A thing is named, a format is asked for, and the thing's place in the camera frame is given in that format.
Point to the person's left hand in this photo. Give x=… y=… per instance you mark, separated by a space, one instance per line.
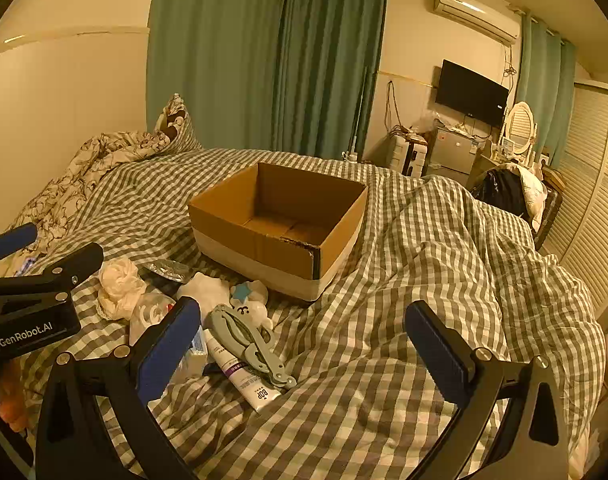
x=11 y=400

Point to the wooden dressing table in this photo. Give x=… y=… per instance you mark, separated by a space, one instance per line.
x=488 y=165

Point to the white air conditioner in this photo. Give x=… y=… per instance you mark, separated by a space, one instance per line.
x=473 y=10

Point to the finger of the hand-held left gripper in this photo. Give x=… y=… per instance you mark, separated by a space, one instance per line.
x=14 y=240
x=79 y=262

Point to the white suitcase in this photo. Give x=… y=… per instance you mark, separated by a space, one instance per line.
x=406 y=157

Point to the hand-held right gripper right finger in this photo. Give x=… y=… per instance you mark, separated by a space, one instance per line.
x=436 y=347

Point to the brown chair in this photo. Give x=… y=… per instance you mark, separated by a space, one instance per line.
x=551 y=210

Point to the narrow green curtain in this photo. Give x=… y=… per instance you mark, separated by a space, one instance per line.
x=538 y=70

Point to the black jacket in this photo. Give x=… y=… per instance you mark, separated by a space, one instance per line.
x=501 y=190

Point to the wide green curtain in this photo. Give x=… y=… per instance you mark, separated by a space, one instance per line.
x=234 y=60

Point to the white jacket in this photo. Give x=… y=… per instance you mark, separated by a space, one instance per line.
x=533 y=190

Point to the black wall television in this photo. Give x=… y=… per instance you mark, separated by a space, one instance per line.
x=471 y=91

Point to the white louvred wardrobe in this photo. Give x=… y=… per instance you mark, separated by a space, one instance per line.
x=593 y=185

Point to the floral checked pillow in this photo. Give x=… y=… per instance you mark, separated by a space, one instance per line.
x=181 y=130

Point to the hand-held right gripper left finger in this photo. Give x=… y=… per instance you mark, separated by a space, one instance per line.
x=166 y=350

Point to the white oval mirror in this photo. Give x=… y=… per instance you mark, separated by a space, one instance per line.
x=521 y=125

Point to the white pole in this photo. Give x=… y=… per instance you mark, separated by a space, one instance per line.
x=359 y=110

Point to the clear plastic bag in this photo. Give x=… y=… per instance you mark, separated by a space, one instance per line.
x=149 y=317

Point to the floral quilt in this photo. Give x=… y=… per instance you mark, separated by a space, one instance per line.
x=94 y=160

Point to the green checked blanket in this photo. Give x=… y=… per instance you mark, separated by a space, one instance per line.
x=383 y=270

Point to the silver small fridge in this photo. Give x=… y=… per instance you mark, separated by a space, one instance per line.
x=451 y=152

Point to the brown cardboard box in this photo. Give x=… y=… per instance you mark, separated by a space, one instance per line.
x=284 y=260

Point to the silver foil blister pack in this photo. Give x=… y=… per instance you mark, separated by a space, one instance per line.
x=171 y=270

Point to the white sock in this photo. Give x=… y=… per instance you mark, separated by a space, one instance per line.
x=116 y=285
x=199 y=290

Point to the white cream tube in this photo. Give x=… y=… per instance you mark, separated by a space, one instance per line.
x=246 y=385

